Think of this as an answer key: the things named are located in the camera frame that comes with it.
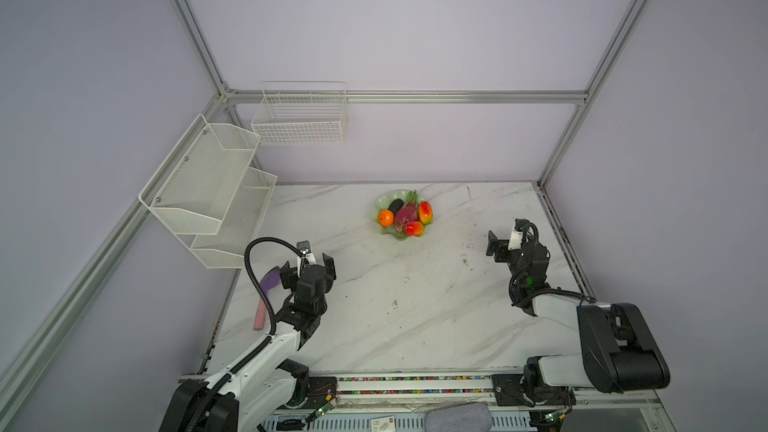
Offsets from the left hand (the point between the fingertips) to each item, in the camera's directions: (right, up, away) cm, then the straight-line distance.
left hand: (305, 261), depth 84 cm
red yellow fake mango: (+36, +14, +17) cm, 42 cm away
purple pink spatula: (-13, -15, +1) cm, 20 cm away
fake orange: (+22, +12, +19) cm, 32 cm away
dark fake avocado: (+26, +16, +23) cm, 39 cm away
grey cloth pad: (+41, -33, -16) cm, 55 cm away
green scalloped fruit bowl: (+22, +17, +24) cm, 36 cm away
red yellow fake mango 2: (+32, +9, +12) cm, 35 cm away
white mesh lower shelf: (-17, +5, -10) cm, 20 cm away
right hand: (+60, +8, +5) cm, 60 cm away
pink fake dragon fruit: (+30, +14, +18) cm, 38 cm away
